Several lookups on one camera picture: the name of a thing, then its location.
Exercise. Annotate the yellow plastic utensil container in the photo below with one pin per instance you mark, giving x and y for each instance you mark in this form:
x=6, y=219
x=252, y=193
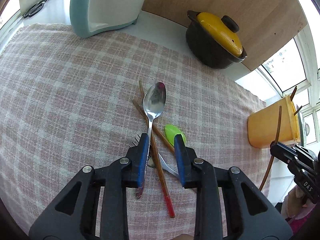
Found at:
x=262, y=125

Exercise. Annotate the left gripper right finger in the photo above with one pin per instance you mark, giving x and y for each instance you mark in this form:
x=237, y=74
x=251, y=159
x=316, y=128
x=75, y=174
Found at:
x=228, y=204

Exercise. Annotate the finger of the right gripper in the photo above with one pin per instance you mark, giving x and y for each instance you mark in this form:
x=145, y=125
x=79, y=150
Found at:
x=282, y=152
x=303, y=151

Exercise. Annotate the wooden cutting board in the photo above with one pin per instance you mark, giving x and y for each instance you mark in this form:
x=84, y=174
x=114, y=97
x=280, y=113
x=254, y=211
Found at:
x=265, y=25

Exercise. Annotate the black pot yellow lid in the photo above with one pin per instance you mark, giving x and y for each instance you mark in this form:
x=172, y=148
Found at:
x=214, y=40

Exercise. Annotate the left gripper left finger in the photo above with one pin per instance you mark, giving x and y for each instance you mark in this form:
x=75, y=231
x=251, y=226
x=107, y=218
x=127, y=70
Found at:
x=93, y=204

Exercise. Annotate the metal fork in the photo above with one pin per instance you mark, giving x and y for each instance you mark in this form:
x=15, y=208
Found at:
x=151, y=164

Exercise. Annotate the teal white electric cooker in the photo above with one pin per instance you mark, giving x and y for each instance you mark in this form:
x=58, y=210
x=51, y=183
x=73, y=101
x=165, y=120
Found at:
x=90, y=17

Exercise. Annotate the pink checked table cloth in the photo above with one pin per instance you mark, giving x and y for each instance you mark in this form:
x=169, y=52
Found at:
x=66, y=102

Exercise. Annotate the large metal spoon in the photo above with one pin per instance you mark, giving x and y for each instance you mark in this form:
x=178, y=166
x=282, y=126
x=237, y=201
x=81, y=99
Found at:
x=153, y=106

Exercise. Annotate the black scissors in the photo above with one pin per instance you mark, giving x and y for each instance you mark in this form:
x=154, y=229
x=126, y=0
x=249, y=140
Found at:
x=34, y=9

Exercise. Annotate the green plastic spoon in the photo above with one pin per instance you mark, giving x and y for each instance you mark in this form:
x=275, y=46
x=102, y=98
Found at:
x=171, y=131

